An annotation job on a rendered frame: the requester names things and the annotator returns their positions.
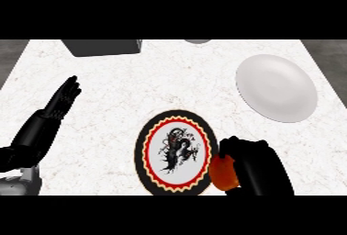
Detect dragon pattern plate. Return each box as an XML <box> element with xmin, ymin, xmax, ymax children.
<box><xmin>132</xmin><ymin>109</ymin><xmax>218</xmax><ymax>196</ymax></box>

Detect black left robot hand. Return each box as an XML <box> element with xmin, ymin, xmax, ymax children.
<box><xmin>0</xmin><ymin>75</ymin><xmax>82</xmax><ymax>173</ymax></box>

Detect grey round object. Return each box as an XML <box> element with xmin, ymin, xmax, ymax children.
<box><xmin>183</xmin><ymin>39</ymin><xmax>212</xmax><ymax>45</ymax></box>

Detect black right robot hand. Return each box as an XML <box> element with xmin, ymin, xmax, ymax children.
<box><xmin>218</xmin><ymin>135</ymin><xmax>296</xmax><ymax>196</ymax></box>

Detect dark grey box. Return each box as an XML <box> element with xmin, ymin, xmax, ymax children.
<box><xmin>60</xmin><ymin>39</ymin><xmax>143</xmax><ymax>58</ymax></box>

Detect plain white plate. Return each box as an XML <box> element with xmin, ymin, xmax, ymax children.
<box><xmin>234</xmin><ymin>53</ymin><xmax>320</xmax><ymax>124</ymax></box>

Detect orange-red tomato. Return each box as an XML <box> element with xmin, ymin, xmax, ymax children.
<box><xmin>206</xmin><ymin>153</ymin><xmax>240</xmax><ymax>192</ymax></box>

